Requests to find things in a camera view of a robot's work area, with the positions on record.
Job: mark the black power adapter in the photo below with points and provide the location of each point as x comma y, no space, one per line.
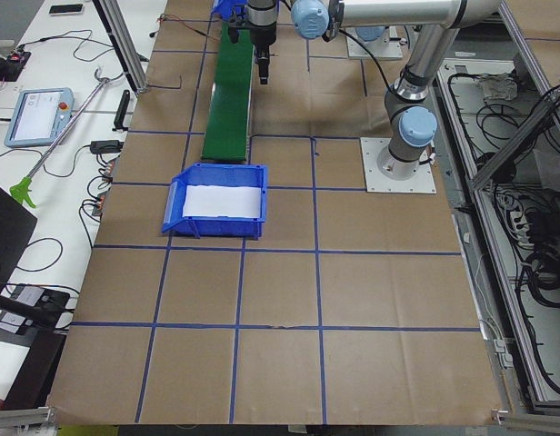
106,147

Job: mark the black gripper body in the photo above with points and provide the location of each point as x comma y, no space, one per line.
263,38

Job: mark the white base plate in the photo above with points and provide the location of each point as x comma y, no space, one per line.
384,174

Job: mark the white foam pad left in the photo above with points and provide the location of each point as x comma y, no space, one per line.
222,201

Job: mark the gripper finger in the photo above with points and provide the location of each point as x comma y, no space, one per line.
263,62
233,35

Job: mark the teach pendant tablet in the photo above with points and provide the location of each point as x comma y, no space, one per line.
39,116

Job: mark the aluminium frame post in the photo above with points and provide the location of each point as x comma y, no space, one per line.
115,27

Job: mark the blue bin left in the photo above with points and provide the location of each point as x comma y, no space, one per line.
233,175

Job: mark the green conveyor belt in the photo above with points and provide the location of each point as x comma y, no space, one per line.
226,134

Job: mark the blue bin right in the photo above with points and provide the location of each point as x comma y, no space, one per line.
225,8

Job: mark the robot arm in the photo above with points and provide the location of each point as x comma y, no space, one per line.
429,28
383,42

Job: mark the grabber reaching tool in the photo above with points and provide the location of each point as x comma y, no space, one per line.
20,191

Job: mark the blue bin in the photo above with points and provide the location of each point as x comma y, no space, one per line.
233,175
225,8

